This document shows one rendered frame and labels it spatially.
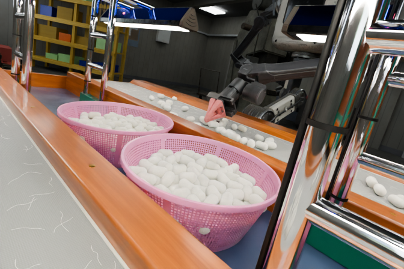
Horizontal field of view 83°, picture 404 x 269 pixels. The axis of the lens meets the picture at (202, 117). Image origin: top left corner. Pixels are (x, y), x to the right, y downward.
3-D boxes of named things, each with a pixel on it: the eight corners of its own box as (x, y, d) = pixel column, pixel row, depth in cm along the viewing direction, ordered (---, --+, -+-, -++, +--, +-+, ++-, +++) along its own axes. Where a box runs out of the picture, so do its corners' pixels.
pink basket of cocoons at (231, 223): (165, 161, 58) (171, 126, 56) (271, 202, 50) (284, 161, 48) (71, 217, 33) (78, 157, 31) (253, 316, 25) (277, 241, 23)
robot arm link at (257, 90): (247, 81, 90) (246, 63, 83) (274, 90, 84) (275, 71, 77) (229, 100, 85) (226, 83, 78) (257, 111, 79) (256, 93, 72)
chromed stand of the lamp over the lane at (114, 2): (119, 102, 114) (133, 7, 105) (142, 113, 102) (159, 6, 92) (79, 101, 100) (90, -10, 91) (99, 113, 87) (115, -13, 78)
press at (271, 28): (290, 137, 443) (330, 2, 393) (250, 137, 376) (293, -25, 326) (243, 117, 543) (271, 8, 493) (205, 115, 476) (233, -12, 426)
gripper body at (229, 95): (230, 101, 72) (243, 87, 75) (206, 94, 78) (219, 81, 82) (234, 116, 76) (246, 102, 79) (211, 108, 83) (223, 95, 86)
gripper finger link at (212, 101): (213, 117, 69) (231, 98, 73) (196, 111, 73) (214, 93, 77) (219, 132, 73) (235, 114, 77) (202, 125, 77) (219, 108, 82)
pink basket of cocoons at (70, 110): (133, 129, 77) (137, 102, 75) (187, 162, 61) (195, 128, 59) (38, 136, 57) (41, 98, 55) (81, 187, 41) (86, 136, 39)
